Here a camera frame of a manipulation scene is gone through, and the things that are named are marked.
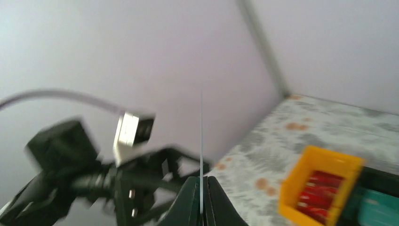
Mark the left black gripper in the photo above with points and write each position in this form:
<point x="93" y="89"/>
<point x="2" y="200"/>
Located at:
<point x="137" y="181"/>

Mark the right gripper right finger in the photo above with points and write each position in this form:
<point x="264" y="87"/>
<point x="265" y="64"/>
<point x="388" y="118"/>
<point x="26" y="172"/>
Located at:
<point x="218" y="209"/>

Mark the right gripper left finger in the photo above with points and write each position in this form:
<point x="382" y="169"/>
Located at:
<point x="185" y="210"/>

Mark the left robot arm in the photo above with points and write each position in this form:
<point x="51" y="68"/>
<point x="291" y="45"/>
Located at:
<point x="71" y="169"/>

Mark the red VIP cards stack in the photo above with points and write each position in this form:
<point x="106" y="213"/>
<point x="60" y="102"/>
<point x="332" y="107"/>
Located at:
<point x="318" y="194"/>

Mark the teal cards stack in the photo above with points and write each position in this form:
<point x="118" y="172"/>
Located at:
<point x="378" y="209"/>

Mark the floral table mat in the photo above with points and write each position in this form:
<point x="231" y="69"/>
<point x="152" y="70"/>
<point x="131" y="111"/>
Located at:
<point x="251" y="173"/>

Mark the near orange bin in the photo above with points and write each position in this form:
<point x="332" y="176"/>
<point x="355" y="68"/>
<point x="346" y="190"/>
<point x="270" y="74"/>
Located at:
<point x="318" y="159"/>

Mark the black bin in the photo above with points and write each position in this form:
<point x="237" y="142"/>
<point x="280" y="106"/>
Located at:
<point x="372" y="179"/>

